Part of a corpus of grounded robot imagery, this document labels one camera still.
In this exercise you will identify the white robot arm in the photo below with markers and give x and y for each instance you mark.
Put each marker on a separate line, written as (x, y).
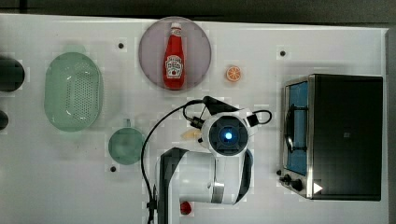
(221, 174)

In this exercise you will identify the peeled toy banana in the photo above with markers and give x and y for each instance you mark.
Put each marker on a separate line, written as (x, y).
(191, 134)

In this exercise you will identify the grey oval plate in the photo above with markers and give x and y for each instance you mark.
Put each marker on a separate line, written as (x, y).
(196, 49)

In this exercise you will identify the green mug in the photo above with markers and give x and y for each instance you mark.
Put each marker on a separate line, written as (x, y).
(125, 144)

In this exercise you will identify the black toaster oven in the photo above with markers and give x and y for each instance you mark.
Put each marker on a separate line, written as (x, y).
(332, 137)

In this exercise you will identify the green plastic colander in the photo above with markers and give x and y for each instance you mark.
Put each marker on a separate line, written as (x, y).
(73, 90)

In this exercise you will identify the small black pot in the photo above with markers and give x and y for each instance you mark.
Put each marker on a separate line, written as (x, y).
(3, 120)

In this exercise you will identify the red toy berry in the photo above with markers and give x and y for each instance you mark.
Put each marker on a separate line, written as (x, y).
(185, 208)

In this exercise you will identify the orange slice toy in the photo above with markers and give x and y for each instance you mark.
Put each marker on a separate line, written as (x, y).
(233, 73)

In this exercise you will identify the red ketchup bottle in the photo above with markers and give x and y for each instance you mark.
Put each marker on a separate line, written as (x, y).
(174, 60)

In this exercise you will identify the large black pot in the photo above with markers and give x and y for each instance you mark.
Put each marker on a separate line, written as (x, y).
(12, 74)

